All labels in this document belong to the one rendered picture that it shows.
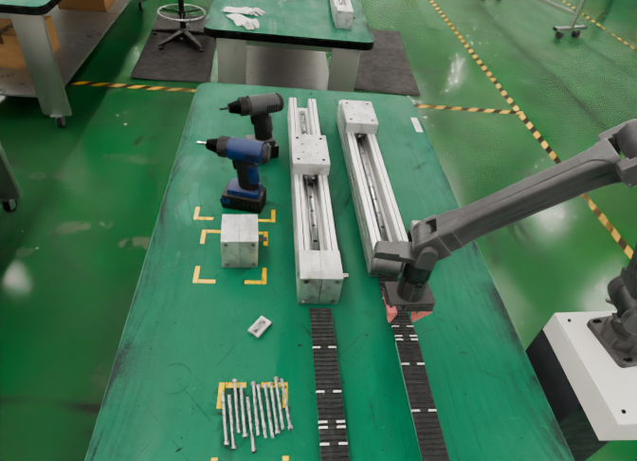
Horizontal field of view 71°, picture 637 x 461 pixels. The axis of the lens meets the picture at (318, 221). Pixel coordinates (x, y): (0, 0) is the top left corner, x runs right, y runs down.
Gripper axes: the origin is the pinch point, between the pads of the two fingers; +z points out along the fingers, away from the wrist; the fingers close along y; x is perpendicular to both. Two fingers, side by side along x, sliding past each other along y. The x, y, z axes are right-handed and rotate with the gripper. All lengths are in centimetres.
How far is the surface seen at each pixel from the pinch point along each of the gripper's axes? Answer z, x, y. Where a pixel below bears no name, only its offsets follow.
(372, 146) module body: -7, -64, -5
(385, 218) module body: -2.4, -33.0, -3.1
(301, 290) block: -2.5, -6.8, 22.9
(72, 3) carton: 41, -362, 184
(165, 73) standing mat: 70, -295, 103
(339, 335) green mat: 3.0, 2.1, 14.5
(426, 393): 0.4, 18.5, -0.6
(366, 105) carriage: -12, -84, -6
